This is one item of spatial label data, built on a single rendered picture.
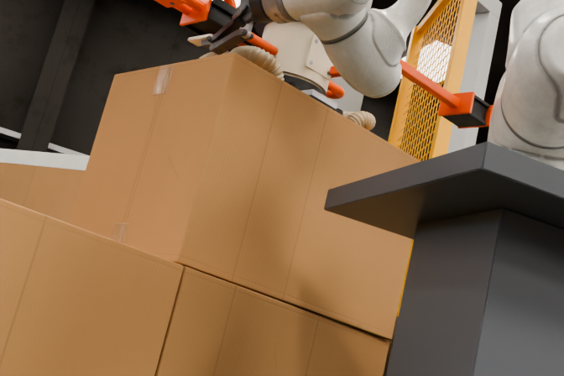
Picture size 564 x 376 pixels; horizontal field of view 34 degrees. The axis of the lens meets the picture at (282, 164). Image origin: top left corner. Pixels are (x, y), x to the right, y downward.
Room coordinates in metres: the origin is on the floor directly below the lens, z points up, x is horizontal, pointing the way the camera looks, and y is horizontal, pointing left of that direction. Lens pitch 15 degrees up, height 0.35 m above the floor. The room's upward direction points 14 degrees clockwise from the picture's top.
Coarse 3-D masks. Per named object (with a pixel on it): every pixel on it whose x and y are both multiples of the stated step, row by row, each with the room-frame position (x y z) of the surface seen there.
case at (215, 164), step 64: (192, 64) 1.66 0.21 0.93; (128, 128) 1.78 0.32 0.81; (192, 128) 1.61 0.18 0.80; (256, 128) 1.63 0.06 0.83; (320, 128) 1.73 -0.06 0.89; (128, 192) 1.72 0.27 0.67; (192, 192) 1.57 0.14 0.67; (256, 192) 1.65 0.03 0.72; (320, 192) 1.76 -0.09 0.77; (192, 256) 1.58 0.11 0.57; (256, 256) 1.68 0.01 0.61; (320, 256) 1.78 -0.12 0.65; (384, 256) 1.91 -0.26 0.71; (384, 320) 1.93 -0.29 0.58
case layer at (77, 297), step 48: (0, 240) 1.33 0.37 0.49; (48, 240) 1.38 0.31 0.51; (96, 240) 1.44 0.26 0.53; (0, 288) 1.35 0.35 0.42; (48, 288) 1.40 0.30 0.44; (96, 288) 1.45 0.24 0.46; (144, 288) 1.52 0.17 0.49; (192, 288) 1.58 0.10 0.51; (240, 288) 1.66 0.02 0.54; (0, 336) 1.36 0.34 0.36; (48, 336) 1.41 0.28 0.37; (96, 336) 1.47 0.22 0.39; (144, 336) 1.53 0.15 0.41; (192, 336) 1.60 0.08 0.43; (240, 336) 1.68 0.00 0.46; (288, 336) 1.76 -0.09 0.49; (336, 336) 1.85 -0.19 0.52
